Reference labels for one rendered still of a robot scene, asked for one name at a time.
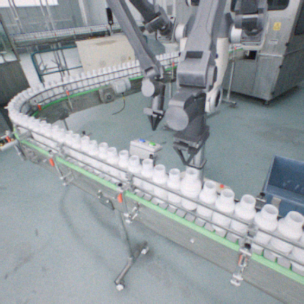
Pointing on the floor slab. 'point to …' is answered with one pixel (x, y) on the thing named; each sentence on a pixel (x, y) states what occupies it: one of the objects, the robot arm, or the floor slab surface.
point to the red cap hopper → (40, 27)
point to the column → (85, 13)
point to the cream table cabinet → (104, 53)
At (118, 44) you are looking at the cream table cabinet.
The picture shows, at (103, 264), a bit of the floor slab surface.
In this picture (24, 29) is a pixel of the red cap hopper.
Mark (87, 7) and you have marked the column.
